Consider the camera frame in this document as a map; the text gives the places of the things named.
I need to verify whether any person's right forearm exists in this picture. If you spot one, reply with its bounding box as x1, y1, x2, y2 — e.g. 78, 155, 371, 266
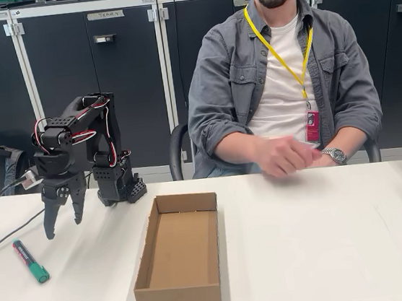
211, 128, 266, 173

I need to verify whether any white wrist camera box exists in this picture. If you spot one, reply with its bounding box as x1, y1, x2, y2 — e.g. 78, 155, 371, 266
17, 168, 45, 192

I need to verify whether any person's left forearm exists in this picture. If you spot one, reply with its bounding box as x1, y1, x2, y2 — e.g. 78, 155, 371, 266
326, 100, 388, 165

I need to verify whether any thin black base cable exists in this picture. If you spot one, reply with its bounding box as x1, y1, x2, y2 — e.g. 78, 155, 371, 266
0, 169, 103, 256

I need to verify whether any yellow lanyard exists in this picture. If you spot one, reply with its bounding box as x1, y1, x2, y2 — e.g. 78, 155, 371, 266
242, 0, 322, 105

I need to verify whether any person's left hand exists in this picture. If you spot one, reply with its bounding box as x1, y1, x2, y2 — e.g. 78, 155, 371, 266
311, 156, 330, 169

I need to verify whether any green marker pen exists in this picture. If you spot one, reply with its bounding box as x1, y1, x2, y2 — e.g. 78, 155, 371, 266
11, 236, 52, 288

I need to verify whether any person's right hand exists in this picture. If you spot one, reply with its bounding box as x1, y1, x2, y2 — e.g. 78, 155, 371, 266
255, 131, 323, 182

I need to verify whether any open cardboard box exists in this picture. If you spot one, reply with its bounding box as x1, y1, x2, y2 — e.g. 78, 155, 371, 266
122, 188, 229, 301

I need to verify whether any pink id badge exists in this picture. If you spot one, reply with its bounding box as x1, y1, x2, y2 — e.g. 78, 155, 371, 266
302, 109, 323, 144

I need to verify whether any silver wristwatch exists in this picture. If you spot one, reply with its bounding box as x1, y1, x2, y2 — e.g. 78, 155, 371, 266
319, 144, 349, 169

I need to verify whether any man in grey shirt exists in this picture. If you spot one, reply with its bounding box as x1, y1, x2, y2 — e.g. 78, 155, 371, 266
172, 0, 389, 182

